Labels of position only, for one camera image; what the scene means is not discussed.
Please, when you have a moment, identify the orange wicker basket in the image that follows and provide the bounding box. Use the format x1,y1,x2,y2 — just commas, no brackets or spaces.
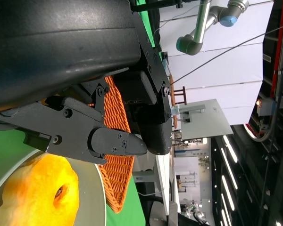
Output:
41,75,135,214

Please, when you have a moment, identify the brown wooden chair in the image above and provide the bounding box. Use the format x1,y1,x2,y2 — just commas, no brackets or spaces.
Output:
168,74,187,129

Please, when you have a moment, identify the green tablecloth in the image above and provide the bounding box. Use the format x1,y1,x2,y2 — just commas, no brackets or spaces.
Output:
0,0,162,226

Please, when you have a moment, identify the white partition panel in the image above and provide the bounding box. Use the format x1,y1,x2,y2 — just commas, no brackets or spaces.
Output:
159,0,275,126

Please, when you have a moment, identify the grey computer monitor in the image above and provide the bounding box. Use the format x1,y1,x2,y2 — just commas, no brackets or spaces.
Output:
178,98,234,142

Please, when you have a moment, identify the long black taut cable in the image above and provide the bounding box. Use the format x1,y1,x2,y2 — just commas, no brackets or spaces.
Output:
172,23,283,85

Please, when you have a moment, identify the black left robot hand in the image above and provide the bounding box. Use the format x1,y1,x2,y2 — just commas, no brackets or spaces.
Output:
0,0,174,165

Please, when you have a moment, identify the white table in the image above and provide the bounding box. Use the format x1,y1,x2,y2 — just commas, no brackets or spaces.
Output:
155,141,179,215

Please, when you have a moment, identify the orange ring bread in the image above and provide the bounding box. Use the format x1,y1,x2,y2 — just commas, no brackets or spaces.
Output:
0,154,80,226

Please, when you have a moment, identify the grey bowl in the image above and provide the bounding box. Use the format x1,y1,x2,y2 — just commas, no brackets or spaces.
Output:
0,148,107,226

